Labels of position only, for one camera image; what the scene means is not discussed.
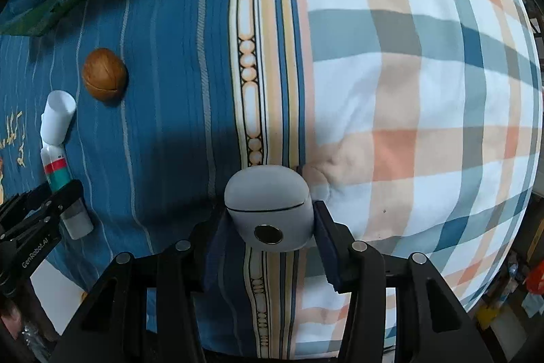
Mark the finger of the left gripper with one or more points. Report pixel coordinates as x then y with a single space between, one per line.
17 207
48 214

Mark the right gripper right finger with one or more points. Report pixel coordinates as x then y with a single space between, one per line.
431 325

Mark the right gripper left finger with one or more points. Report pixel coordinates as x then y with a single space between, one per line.
142 309

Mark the white green spray bottle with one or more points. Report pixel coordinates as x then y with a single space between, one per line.
57 173

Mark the white plastic cap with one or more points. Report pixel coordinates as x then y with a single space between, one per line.
56 119

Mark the brown walnut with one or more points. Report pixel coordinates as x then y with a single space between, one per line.
104 75

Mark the white earbuds case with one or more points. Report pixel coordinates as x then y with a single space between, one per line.
271 208

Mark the blue striped bed sheet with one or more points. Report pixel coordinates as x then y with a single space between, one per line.
154 162

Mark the plaid checkered blanket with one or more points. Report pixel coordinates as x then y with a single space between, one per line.
424 127

